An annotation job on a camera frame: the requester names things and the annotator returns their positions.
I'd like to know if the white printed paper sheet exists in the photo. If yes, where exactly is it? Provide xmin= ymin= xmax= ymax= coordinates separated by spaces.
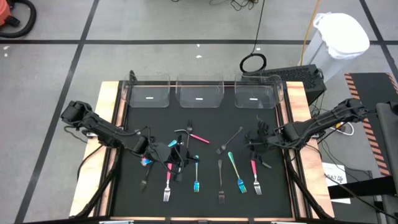
xmin=322 ymin=161 xmax=352 ymax=205

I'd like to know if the black perforated computer case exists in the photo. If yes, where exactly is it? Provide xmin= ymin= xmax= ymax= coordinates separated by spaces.
xmin=245 ymin=64 xmax=328 ymax=105

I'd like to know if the black metal support strut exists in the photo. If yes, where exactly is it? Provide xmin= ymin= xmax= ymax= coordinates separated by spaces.
xmin=284 ymin=152 xmax=332 ymax=220
xmin=74 ymin=148 xmax=121 ymax=218

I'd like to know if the dark grey cabinet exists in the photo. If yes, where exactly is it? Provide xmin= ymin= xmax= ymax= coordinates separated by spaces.
xmin=375 ymin=101 xmax=398 ymax=224

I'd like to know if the yellow cable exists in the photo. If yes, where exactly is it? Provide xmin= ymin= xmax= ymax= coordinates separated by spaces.
xmin=298 ymin=0 xmax=322 ymax=67

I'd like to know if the iridescent rainbow fork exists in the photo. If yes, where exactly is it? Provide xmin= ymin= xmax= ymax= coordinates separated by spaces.
xmin=145 ymin=139 xmax=178 ymax=166
xmin=193 ymin=154 xmax=200 ymax=193
xmin=227 ymin=151 xmax=248 ymax=194

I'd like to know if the white-bagged trash can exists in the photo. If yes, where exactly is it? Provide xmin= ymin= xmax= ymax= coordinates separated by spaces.
xmin=301 ymin=12 xmax=371 ymax=82

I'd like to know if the black vacuum hose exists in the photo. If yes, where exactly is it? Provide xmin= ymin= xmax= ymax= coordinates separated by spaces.
xmin=0 ymin=0 xmax=37 ymax=39

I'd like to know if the orange vacuum cleaner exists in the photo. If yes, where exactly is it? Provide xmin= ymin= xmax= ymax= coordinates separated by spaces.
xmin=0 ymin=0 xmax=21 ymax=28

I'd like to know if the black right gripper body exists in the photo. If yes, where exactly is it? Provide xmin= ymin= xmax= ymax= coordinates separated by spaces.
xmin=244 ymin=129 xmax=278 ymax=155

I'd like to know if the white cable loop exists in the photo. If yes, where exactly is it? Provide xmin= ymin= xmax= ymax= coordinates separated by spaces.
xmin=329 ymin=120 xmax=355 ymax=137

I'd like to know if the black table mat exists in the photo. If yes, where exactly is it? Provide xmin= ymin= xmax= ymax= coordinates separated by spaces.
xmin=111 ymin=81 xmax=294 ymax=218

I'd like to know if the black fork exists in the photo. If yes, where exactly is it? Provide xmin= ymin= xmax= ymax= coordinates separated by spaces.
xmin=217 ymin=159 xmax=225 ymax=205
xmin=216 ymin=126 xmax=244 ymax=156
xmin=185 ymin=119 xmax=193 ymax=149
xmin=139 ymin=161 xmax=154 ymax=193

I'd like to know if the clear plastic bin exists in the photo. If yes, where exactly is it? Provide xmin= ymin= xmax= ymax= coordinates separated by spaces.
xmin=175 ymin=73 xmax=224 ymax=109
xmin=234 ymin=73 xmax=284 ymax=110
xmin=121 ymin=73 xmax=171 ymax=109

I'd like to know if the black beam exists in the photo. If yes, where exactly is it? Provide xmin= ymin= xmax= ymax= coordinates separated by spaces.
xmin=326 ymin=174 xmax=398 ymax=200

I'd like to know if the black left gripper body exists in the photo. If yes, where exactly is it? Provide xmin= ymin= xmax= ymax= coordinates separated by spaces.
xmin=145 ymin=141 xmax=191 ymax=166

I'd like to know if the black hazard-striped floor plate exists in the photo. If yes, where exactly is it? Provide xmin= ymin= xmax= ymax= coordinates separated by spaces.
xmin=344 ymin=72 xmax=398 ymax=177

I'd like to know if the black coiled cable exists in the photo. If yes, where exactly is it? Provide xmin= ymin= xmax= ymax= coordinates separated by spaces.
xmin=239 ymin=0 xmax=268 ymax=74

